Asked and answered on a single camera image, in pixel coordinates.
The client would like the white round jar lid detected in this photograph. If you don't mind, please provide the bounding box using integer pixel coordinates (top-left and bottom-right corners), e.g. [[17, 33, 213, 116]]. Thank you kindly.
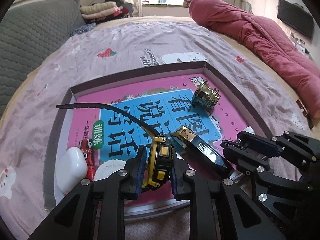
[[94, 159, 126, 181]]

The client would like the white earbuds case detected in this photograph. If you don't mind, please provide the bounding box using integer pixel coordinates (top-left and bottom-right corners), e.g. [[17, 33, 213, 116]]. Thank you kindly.
[[55, 146, 87, 193]]

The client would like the yellow black watch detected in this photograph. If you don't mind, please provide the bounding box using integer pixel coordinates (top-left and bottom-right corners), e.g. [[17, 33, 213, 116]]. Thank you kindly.
[[56, 102, 176, 191]]

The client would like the black rectangular lighter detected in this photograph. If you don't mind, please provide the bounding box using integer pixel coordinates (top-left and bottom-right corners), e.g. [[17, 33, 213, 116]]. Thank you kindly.
[[170, 126, 234, 179]]

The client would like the brass camouflage knob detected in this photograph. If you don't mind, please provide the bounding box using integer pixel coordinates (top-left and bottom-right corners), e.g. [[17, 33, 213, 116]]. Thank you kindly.
[[192, 80, 221, 111]]

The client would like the small white pill bottle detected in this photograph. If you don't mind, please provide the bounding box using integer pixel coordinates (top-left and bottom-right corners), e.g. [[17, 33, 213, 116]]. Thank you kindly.
[[242, 126, 255, 134]]

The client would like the brown leather wallet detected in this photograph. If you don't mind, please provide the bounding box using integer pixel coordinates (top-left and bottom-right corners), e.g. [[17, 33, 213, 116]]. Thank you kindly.
[[296, 99, 314, 129]]

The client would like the red lighter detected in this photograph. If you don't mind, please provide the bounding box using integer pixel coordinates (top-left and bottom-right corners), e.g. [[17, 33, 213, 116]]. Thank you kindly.
[[79, 138, 96, 181]]

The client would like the dark cardboard box tray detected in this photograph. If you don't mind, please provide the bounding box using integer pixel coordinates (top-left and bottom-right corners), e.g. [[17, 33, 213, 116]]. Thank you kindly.
[[43, 62, 272, 220]]

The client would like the pink Chinese workbook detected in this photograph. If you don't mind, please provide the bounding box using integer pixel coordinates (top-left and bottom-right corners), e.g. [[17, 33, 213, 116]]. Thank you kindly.
[[67, 74, 249, 170]]

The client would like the red quilted duvet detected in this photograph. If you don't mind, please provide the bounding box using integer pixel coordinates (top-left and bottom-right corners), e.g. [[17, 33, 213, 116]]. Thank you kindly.
[[189, 0, 319, 119]]

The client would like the pink patterned bedsheet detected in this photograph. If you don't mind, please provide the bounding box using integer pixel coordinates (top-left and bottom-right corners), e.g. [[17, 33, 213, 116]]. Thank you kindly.
[[1, 22, 312, 239]]

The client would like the folded blankets stack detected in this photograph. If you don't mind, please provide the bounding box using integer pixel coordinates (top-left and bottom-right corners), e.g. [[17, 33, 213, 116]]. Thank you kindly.
[[80, 1, 131, 24]]

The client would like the grey quilted headboard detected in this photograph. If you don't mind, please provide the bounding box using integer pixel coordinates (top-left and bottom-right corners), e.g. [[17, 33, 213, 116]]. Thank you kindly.
[[1, 0, 85, 112]]

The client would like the black wall television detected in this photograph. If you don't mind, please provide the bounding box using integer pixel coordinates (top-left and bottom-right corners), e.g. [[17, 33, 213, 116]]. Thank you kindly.
[[277, 0, 315, 40]]

